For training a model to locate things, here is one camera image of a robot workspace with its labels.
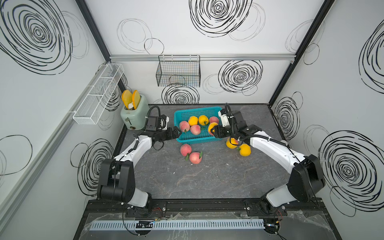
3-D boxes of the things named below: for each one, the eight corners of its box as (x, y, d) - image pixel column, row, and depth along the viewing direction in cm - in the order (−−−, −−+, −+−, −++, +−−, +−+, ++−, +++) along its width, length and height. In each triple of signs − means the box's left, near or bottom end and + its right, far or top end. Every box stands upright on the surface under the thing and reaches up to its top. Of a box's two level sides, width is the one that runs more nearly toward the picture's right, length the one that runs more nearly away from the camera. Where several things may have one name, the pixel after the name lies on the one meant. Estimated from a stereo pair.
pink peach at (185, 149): (184, 158, 93) (184, 153, 88) (179, 151, 96) (179, 146, 91) (192, 153, 95) (192, 148, 90) (187, 146, 98) (187, 141, 93)
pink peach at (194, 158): (193, 167, 90) (193, 162, 84) (189, 158, 93) (188, 153, 88) (201, 163, 91) (202, 158, 86) (197, 155, 95) (197, 149, 89)
